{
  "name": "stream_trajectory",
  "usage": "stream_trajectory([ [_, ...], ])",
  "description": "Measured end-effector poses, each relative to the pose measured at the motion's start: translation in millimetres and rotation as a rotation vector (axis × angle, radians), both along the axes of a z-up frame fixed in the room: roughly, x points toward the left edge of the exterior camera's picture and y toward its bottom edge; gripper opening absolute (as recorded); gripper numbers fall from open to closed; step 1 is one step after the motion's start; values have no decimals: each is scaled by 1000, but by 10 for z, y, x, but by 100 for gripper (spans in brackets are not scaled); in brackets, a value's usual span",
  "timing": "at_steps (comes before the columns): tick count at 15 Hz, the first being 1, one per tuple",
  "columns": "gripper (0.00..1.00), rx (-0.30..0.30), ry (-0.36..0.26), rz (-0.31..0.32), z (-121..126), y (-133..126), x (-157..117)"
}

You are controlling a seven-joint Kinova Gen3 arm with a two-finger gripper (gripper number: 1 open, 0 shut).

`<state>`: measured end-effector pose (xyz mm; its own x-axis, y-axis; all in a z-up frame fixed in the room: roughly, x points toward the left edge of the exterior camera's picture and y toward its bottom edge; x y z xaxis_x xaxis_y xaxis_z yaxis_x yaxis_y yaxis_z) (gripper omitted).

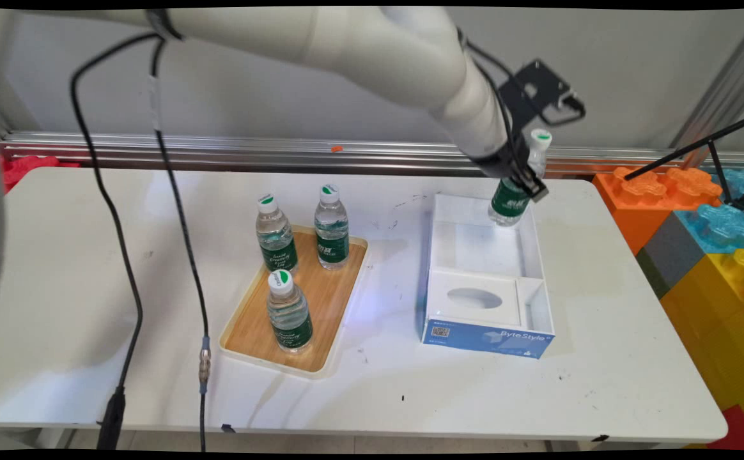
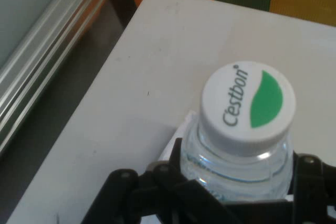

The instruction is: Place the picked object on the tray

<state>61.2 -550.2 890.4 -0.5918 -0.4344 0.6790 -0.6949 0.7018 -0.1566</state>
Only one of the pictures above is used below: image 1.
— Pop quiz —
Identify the big grey toy block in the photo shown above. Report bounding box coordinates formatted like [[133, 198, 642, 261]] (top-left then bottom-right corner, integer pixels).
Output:
[[635, 211, 706, 300]]

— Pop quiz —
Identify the green label water bottle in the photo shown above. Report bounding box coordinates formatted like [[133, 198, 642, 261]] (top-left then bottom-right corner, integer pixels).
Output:
[[314, 184, 350, 271], [267, 269, 314, 354], [488, 129, 553, 227], [256, 194, 299, 274]]

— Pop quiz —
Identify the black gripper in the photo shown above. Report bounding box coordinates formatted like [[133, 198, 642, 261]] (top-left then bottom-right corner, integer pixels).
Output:
[[472, 135, 549, 204]]

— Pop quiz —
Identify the big blue toy block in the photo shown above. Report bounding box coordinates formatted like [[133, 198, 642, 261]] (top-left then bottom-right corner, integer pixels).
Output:
[[674, 169, 744, 255]]

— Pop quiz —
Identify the big yellow toy block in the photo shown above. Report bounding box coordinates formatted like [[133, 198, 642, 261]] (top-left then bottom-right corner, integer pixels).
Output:
[[660, 249, 744, 441]]

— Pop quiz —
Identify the white and blue cardboard box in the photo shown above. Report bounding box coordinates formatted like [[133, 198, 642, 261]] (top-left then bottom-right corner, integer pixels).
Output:
[[421, 193, 557, 360]]

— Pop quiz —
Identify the black hanging cable with connector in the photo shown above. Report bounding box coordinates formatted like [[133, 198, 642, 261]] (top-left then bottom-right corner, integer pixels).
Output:
[[148, 38, 212, 452]]

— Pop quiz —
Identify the wooden tray with cream rim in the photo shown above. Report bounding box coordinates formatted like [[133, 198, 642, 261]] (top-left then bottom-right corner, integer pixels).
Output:
[[219, 224, 370, 379]]

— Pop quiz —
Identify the big orange toy block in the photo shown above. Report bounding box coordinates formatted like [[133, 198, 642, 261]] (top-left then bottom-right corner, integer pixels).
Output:
[[593, 167, 723, 256]]

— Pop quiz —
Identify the big red toy block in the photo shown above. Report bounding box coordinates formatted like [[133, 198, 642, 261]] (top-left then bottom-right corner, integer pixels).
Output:
[[708, 404, 744, 451]]

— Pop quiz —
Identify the black tripod stand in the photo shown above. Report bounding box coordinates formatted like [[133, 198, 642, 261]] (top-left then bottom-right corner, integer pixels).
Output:
[[623, 112, 744, 215]]

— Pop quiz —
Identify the aluminium frame post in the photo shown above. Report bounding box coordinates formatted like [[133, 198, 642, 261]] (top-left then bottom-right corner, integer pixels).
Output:
[[669, 13, 744, 154]]

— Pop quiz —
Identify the aluminium rail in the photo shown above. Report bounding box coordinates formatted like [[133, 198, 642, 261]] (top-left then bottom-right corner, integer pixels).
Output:
[[0, 131, 744, 177]]

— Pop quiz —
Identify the black arm strap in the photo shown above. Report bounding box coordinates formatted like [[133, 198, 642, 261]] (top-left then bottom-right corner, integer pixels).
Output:
[[144, 8, 185, 43]]

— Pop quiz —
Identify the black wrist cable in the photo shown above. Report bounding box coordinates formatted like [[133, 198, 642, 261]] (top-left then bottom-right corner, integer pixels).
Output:
[[457, 29, 529, 160]]

